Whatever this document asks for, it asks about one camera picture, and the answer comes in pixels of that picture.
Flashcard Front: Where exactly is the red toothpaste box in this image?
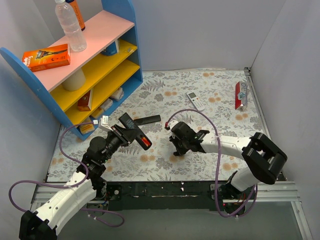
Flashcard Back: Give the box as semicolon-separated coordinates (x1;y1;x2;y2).
235;81;249;111

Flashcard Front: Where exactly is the slim black remote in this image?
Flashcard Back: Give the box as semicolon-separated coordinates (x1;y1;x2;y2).
134;114;161;126

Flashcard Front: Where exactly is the blue white box on shelf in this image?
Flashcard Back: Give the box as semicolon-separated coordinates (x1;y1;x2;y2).
101;39;120;56

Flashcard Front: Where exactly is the blue pink yellow shelf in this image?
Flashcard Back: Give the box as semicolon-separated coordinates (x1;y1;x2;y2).
0;0;143;128

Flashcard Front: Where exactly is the aluminium frame rail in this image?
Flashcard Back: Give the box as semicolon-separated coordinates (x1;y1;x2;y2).
31;180;312;240

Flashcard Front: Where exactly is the black TV remote with buttons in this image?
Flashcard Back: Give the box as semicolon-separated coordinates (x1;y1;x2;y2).
119;113;152;151

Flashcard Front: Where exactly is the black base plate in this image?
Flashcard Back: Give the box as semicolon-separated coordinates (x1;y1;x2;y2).
89;181;217;211

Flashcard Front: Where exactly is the orange red box on shelf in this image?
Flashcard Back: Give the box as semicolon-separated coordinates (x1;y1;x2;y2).
77;88;94;112

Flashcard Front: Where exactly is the white air conditioner remote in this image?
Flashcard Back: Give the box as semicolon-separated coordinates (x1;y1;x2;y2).
186;92;205;112

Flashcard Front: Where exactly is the orange bottle on shelf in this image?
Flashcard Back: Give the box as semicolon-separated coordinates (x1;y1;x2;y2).
66;0;86;31

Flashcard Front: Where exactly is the cream cylinder container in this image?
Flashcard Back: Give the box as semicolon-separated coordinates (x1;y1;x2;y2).
61;68;86;92

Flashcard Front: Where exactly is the orange razor box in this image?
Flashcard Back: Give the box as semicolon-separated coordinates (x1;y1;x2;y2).
21;43;71;72

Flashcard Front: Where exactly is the yellow soap pack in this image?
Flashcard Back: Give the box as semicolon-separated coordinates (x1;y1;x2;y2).
90;107;105;119

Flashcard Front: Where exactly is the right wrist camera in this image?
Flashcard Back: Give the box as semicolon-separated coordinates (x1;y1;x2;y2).
164;120;179;131

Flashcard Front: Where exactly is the clear plastic water bottle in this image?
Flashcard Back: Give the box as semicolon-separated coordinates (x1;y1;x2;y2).
55;0;87;52

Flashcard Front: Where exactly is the white soap pack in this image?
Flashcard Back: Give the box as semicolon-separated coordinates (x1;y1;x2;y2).
109;87;124;102
99;98;114;111

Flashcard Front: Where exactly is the yellow orange packet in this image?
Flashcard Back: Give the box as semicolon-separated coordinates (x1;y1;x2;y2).
78;117;95;135

